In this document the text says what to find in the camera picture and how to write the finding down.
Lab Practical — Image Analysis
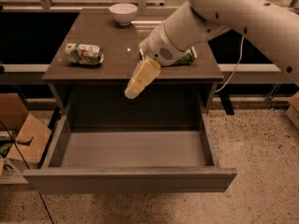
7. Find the dark grey drawer cabinet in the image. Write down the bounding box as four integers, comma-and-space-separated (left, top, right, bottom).
43, 8, 222, 132

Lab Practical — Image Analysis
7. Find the white cable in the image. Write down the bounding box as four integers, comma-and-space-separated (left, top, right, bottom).
214, 35, 246, 94

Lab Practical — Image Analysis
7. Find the black floor cable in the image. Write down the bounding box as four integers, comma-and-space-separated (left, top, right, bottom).
0, 119, 55, 224

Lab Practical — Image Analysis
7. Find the cardboard box at right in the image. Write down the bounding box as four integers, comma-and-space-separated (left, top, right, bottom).
286, 91, 299, 130

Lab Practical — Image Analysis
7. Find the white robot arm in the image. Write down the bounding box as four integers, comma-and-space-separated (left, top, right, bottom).
124, 0, 299, 99

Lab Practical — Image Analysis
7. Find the green chip bag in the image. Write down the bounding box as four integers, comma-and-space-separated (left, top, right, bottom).
138, 46, 198, 67

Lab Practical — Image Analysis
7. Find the open grey top drawer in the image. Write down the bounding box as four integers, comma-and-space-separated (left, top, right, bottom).
23, 115, 236, 194

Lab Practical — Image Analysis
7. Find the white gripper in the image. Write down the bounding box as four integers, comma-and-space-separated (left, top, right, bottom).
124, 21, 187, 99

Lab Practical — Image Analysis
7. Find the open cardboard box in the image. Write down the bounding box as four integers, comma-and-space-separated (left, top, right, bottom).
0, 93, 51, 185

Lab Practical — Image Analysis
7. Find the white ceramic bowl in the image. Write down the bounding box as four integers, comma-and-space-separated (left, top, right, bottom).
109, 3, 137, 26

